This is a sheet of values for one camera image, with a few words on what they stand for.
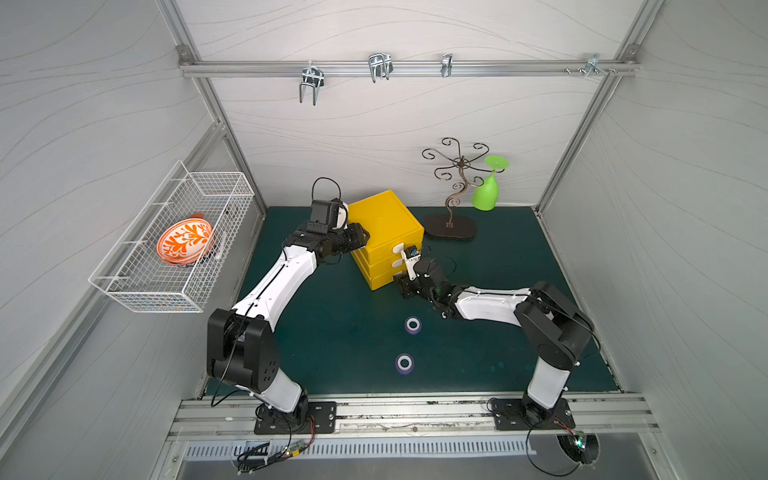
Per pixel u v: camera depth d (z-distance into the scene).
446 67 0.78
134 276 0.59
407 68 0.78
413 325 0.89
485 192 0.94
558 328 0.48
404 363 0.82
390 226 0.86
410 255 0.80
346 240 0.73
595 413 0.76
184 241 0.67
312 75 0.78
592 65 0.77
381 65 0.77
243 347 0.43
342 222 0.71
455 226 1.14
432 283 0.71
